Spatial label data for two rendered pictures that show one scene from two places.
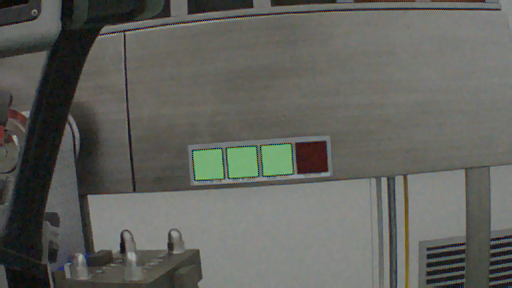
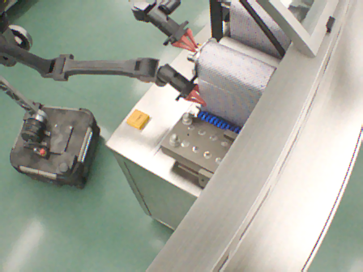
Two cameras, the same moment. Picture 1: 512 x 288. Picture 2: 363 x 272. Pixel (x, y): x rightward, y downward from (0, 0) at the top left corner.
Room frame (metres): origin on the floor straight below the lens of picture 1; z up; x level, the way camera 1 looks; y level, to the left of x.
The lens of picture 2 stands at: (2.26, -0.35, 2.16)
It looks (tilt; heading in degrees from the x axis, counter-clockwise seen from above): 59 degrees down; 121
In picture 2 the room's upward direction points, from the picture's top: 9 degrees counter-clockwise
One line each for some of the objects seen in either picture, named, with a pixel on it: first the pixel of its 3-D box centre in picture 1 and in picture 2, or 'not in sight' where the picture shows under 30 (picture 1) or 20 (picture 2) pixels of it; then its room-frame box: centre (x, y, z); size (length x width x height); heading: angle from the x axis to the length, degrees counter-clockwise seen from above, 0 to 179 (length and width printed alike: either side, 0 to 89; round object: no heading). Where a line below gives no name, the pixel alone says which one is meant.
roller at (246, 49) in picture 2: not in sight; (252, 63); (2.07, 0.53, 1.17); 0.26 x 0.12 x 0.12; 170
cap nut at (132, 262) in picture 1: (132, 265); (174, 138); (1.89, 0.21, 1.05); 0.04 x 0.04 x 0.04
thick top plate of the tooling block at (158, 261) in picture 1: (135, 280); (222, 156); (2.06, 0.23, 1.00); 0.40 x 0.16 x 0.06; 170
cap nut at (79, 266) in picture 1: (79, 265); (186, 116); (1.90, 0.31, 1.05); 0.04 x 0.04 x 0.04
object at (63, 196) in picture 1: (61, 223); (229, 108); (2.04, 0.35, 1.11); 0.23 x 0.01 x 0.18; 170
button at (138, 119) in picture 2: not in sight; (138, 119); (1.67, 0.31, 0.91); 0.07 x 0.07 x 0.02; 80
